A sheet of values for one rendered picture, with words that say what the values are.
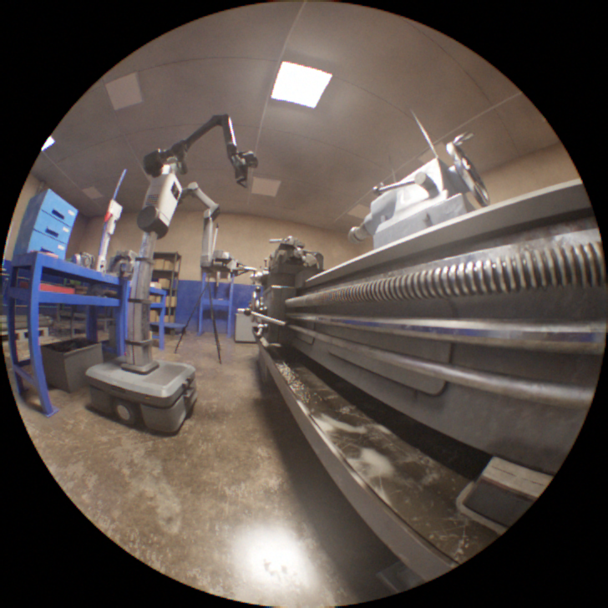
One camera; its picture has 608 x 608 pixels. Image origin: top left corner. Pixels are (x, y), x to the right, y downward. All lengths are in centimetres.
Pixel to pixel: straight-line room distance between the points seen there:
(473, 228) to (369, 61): 264
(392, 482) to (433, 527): 12
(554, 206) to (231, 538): 94
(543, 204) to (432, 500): 42
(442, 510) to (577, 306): 31
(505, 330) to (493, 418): 16
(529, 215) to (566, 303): 12
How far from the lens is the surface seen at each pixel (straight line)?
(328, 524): 75
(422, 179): 58
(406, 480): 37
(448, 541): 32
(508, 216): 32
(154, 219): 124
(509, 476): 34
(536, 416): 33
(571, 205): 32
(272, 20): 277
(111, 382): 118
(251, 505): 78
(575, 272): 22
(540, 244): 30
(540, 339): 21
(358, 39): 277
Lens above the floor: 67
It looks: 3 degrees up
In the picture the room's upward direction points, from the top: 3 degrees clockwise
